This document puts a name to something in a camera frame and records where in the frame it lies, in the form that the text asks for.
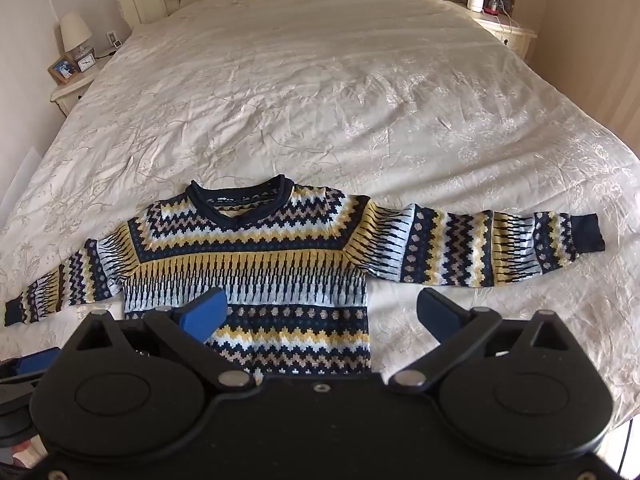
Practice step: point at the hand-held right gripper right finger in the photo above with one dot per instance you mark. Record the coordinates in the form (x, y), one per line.
(440, 316)

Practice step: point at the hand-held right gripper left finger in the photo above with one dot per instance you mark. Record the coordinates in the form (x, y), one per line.
(202, 317)

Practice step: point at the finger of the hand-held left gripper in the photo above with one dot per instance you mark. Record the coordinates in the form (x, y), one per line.
(32, 361)
(15, 410)

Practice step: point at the navy yellow white patterned sweater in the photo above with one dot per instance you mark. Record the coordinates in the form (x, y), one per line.
(280, 270)

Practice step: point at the cream embroidered bedspread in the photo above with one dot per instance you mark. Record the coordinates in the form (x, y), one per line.
(325, 100)

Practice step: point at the cream nightstand with clock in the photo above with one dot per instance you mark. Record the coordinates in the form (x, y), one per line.
(75, 92)

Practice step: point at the white alarm clock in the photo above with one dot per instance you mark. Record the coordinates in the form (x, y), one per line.
(86, 61)

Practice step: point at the table lamp with glass base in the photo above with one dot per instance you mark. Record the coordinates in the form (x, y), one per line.
(75, 30)

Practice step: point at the white cylinder device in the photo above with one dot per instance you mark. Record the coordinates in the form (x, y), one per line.
(475, 1)

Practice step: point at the wooden photo frame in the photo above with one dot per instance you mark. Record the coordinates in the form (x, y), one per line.
(61, 70)

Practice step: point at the white wall socket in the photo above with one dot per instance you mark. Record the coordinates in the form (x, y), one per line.
(113, 39)

